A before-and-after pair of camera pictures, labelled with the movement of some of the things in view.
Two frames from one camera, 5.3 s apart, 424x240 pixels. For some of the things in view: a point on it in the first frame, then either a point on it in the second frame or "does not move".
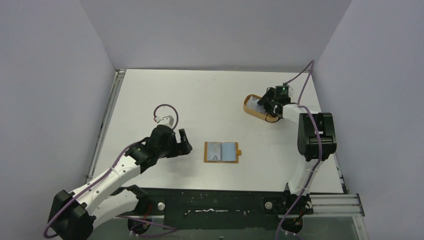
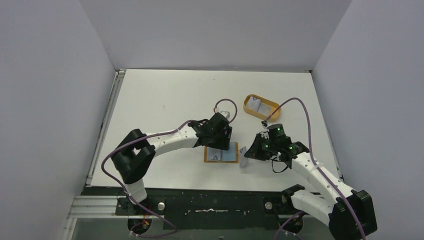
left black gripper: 180,149 to 223,144
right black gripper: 269,104 to 256,151
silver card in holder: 214,151 does not move
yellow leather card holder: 221,152 does not move
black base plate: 218,208 does not move
